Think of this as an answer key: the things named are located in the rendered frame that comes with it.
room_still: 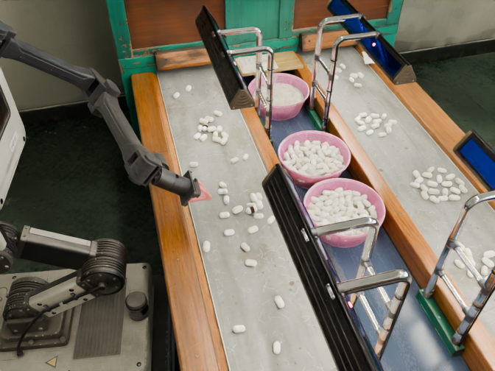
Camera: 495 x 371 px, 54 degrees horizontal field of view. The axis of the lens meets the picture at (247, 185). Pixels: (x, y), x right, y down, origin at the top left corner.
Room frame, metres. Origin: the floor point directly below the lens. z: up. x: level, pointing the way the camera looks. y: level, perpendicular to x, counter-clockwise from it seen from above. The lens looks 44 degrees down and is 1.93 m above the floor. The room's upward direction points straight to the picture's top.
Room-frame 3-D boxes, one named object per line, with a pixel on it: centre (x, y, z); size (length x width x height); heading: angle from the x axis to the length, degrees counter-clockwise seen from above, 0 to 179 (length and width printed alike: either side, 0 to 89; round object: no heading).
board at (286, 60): (2.01, -0.08, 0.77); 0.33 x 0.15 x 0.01; 105
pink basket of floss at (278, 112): (1.80, -0.13, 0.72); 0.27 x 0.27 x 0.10
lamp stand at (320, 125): (1.68, -0.37, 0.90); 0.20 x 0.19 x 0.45; 15
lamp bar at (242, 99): (1.57, 0.09, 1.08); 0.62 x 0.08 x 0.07; 15
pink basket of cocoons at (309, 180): (1.38, -0.25, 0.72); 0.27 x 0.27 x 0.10
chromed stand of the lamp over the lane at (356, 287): (0.64, -0.23, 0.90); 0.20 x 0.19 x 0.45; 15
